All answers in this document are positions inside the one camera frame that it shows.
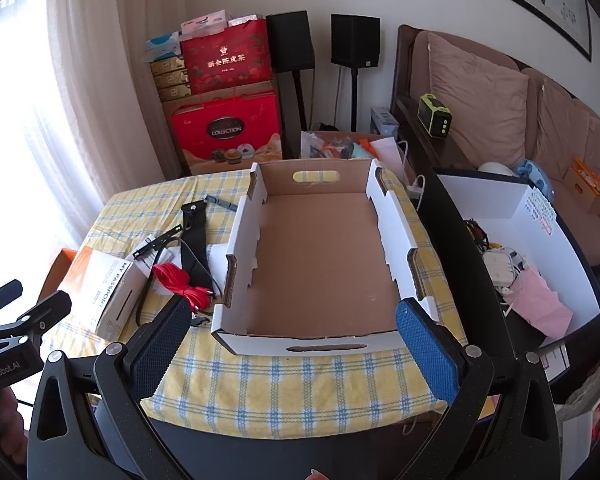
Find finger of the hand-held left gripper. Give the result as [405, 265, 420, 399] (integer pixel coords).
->
[0, 280, 24, 322]
[10, 290, 74, 344]

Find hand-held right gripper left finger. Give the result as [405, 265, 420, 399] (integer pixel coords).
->
[27, 299, 193, 480]

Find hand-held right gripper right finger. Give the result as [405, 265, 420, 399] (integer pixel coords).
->
[390, 299, 563, 480]

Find orange and white product box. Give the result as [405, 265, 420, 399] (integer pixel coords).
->
[57, 247, 151, 338]

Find red cable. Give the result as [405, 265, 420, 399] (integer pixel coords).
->
[151, 261, 217, 317]

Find black strap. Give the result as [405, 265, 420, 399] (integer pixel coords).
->
[180, 200, 213, 286]

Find white cardboard tray box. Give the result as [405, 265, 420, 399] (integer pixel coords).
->
[211, 158, 451, 358]

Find white paper leaflet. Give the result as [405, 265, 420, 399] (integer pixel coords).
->
[132, 233, 162, 262]

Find large black white storage box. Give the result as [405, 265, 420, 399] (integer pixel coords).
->
[410, 160, 600, 403]

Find pink paper bag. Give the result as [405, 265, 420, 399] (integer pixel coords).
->
[509, 267, 574, 339]

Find yellow plaid tablecloth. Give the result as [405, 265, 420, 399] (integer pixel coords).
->
[82, 167, 473, 433]

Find grey metal bar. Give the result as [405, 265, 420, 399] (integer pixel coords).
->
[204, 194, 238, 212]

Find white power strip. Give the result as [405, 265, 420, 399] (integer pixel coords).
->
[405, 175, 429, 199]

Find brown sofa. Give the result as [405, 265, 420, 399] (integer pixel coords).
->
[395, 24, 600, 271]

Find white paper bag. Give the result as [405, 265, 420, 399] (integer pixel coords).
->
[370, 135, 409, 182]

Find blue round device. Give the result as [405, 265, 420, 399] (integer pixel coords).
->
[512, 159, 554, 202]

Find red gift box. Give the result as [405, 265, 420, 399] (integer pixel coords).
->
[169, 90, 285, 176]

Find cardboard box with plastic bags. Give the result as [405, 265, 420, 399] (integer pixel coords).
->
[300, 130, 398, 163]

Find white sheer curtain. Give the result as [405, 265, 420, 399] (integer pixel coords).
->
[0, 0, 191, 311]

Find orange cardboard box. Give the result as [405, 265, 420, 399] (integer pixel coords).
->
[564, 158, 600, 216]

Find grey blue box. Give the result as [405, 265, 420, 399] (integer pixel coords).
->
[371, 106, 400, 137]

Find green and black radio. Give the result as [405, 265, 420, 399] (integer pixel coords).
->
[417, 94, 453, 138]

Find yellow flat box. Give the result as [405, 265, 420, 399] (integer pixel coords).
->
[152, 71, 189, 89]
[150, 57, 187, 76]
[157, 85, 192, 104]

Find brown sofa cushion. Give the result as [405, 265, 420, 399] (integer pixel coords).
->
[427, 32, 531, 171]
[532, 77, 600, 183]

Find black speaker stand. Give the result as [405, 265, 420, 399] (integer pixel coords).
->
[349, 65, 359, 131]
[291, 70, 310, 133]

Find blue white tissue pack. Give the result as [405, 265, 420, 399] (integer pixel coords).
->
[142, 32, 182, 63]

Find black speaker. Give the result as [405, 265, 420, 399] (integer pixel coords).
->
[331, 14, 381, 67]
[266, 11, 315, 73]

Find pink box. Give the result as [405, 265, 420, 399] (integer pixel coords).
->
[181, 10, 228, 36]

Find thin black cable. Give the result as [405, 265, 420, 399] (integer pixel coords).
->
[135, 230, 212, 330]

